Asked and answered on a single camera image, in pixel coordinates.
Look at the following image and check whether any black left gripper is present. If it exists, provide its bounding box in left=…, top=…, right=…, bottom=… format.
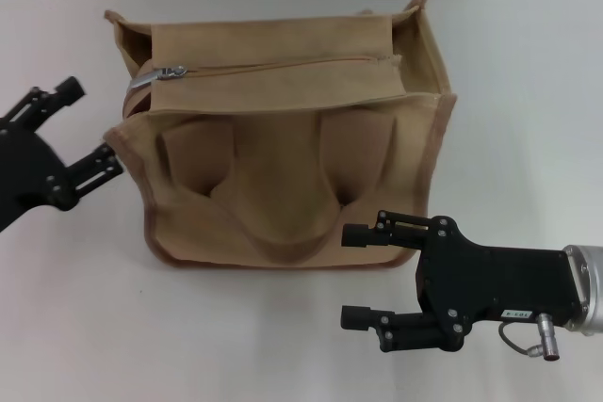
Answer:
left=0, top=75, right=125, bottom=234

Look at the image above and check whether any khaki canvas food bag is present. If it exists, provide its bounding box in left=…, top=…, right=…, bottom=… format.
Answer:
left=101, top=0, right=459, bottom=272

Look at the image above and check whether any silver right elbow plug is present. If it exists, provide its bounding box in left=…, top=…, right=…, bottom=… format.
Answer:
left=537, top=311, right=565, bottom=364

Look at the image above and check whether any silver metal zipper pull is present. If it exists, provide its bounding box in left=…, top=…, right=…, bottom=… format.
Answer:
left=126, top=62, right=190, bottom=91

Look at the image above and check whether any grey right gripper cable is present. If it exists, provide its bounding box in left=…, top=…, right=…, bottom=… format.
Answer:
left=498, top=321, right=544, bottom=357

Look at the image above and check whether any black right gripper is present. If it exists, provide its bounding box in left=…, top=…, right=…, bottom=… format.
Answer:
left=338, top=208, right=572, bottom=355

